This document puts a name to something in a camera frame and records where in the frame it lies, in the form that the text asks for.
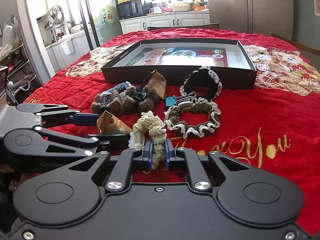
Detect olive cream crochet scrunchie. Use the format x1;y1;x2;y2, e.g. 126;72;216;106
164;98;221;139

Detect tan paper packet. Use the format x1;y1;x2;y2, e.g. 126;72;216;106
97;111;132;135
143;69;167;99

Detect brown fuzzy hair claw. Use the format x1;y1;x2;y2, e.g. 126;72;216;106
123;86;159;113
91;91;124;117

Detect blue white crochet scrunchie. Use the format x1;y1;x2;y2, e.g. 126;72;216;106
103;81;136;99

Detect black white crochet scrunchie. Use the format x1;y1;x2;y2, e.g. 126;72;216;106
180;66;222;101

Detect teal binder clip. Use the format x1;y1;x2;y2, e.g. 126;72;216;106
165;92;197;109

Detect white plastic bin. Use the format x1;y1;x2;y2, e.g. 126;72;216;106
61;39;75;55

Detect black shallow cardboard box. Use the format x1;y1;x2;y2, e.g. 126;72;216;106
101;38;257;90

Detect red quilted bedspread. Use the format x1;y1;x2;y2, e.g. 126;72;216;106
24;28;319;235

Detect white kitchen cabinet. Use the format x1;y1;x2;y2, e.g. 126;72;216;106
120;10;210;34

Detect black microwave oven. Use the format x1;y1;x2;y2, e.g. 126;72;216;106
117;0;144;20

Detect dark wooden chair back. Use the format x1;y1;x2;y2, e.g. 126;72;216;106
148;23;220;31

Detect beige storage container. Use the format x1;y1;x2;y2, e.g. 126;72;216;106
171;2;193;12

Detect steel double door refrigerator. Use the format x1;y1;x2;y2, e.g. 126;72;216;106
208;0;293;40

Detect wire shelf rack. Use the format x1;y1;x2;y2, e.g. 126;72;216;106
1;40;41;105

